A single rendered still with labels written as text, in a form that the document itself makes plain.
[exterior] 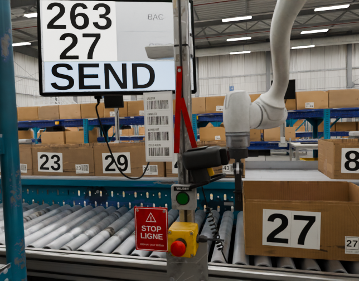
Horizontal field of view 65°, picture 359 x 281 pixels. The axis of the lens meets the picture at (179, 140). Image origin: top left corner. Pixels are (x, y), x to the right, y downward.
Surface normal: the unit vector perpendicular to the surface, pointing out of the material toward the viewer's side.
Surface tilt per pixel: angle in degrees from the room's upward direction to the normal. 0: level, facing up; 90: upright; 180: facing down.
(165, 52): 90
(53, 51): 86
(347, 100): 90
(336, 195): 90
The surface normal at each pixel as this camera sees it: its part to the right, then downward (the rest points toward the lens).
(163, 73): 0.11, -0.02
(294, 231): -0.20, 0.06
